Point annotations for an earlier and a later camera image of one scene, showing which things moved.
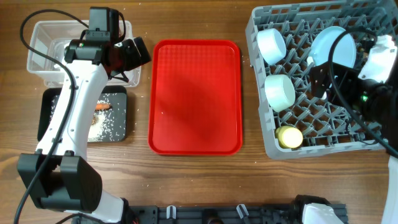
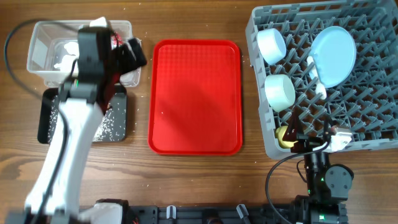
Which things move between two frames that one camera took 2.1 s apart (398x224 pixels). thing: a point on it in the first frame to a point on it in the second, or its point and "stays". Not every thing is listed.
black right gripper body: [355, 93] to [306, 144]
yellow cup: [288, 137] stays
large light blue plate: [344, 51] stays
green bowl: [280, 91] stays
